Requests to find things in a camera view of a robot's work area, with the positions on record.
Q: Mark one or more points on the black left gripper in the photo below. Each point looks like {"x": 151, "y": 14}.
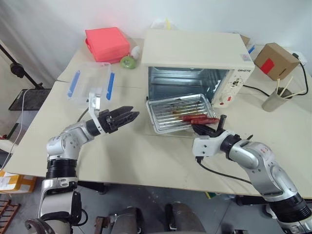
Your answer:
{"x": 107, "y": 122}

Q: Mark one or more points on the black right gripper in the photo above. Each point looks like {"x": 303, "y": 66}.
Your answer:
{"x": 214, "y": 134}

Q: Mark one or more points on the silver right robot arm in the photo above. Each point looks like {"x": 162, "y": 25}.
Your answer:
{"x": 253, "y": 156}

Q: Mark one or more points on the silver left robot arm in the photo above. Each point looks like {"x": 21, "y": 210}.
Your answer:
{"x": 63, "y": 143}

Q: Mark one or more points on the red sausage on skewer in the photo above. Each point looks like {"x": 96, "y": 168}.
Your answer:
{"x": 207, "y": 121}
{"x": 193, "y": 118}

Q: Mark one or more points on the silver ribbed baking tray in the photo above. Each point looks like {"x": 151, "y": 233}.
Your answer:
{"x": 170, "y": 109}

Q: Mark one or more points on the cream toaster oven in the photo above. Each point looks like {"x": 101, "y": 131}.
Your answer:
{"x": 195, "y": 48}

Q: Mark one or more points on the green round tape roll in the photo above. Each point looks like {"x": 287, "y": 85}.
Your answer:
{"x": 128, "y": 63}

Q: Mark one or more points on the clear container blue clips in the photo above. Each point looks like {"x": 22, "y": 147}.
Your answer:
{"x": 85, "y": 80}

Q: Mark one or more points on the small white bottle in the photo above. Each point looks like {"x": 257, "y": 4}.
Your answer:
{"x": 135, "y": 52}

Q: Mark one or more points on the red plastic lidded box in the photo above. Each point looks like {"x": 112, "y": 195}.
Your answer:
{"x": 107, "y": 42}

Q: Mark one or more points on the grey cup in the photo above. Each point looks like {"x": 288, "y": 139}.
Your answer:
{"x": 273, "y": 103}

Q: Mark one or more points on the wooden chopstick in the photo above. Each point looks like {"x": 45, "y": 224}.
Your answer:
{"x": 287, "y": 84}
{"x": 278, "y": 85}
{"x": 298, "y": 93}

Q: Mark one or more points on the dark grey rounded shape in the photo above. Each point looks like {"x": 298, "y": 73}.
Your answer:
{"x": 126, "y": 219}
{"x": 185, "y": 219}

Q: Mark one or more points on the blue and white packet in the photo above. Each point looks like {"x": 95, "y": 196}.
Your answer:
{"x": 251, "y": 50}

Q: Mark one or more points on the white plastic bag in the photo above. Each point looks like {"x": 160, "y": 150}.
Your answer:
{"x": 159, "y": 24}

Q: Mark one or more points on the small brown cardboard box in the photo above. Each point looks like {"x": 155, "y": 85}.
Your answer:
{"x": 245, "y": 39}

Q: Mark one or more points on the cardboard box red label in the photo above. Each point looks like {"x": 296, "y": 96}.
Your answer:
{"x": 278, "y": 56}

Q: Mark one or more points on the black tripod stand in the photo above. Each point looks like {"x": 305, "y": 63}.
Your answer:
{"x": 24, "y": 74}

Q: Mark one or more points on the yellow cardboard box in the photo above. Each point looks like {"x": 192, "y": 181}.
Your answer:
{"x": 17, "y": 181}

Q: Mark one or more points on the red-brown slatted rack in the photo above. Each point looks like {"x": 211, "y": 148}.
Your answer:
{"x": 8, "y": 214}

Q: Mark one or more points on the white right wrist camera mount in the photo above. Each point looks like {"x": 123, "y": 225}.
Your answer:
{"x": 207, "y": 145}

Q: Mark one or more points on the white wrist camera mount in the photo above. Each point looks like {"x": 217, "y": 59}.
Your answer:
{"x": 94, "y": 103}
{"x": 207, "y": 145}

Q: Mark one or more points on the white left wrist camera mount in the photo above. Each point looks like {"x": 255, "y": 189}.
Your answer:
{"x": 94, "y": 103}

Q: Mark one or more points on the black table frame bar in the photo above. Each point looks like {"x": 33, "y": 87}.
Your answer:
{"x": 93, "y": 187}
{"x": 251, "y": 201}

